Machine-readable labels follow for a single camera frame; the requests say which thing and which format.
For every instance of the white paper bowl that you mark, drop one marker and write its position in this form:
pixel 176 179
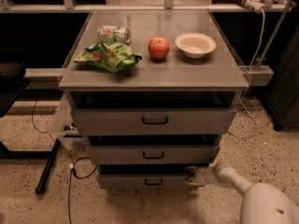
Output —
pixel 195 45

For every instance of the dark cabinet at right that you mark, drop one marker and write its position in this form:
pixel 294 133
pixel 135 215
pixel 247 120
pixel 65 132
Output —
pixel 282 96

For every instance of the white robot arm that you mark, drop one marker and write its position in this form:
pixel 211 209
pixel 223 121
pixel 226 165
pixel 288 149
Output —
pixel 262 203

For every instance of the grey top drawer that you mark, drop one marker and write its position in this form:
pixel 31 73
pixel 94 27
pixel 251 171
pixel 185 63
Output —
pixel 152 112

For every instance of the grey drawer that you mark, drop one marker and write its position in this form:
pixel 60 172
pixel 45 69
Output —
pixel 152 149
pixel 140 176
pixel 152 112

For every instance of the red apple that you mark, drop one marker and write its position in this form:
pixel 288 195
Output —
pixel 158 48

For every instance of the black table leg frame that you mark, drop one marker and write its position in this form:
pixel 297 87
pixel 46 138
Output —
pixel 48 156

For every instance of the green chip bag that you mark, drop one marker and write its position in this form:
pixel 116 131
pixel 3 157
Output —
pixel 108 55

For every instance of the grey bottom drawer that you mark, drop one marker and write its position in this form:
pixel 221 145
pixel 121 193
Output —
pixel 140 176

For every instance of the grey drawer cabinet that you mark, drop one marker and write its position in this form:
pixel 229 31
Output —
pixel 217 71

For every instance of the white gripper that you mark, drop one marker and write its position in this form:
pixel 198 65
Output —
pixel 201 175

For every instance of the grey middle drawer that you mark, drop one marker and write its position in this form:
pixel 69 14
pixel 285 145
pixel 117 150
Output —
pixel 152 149

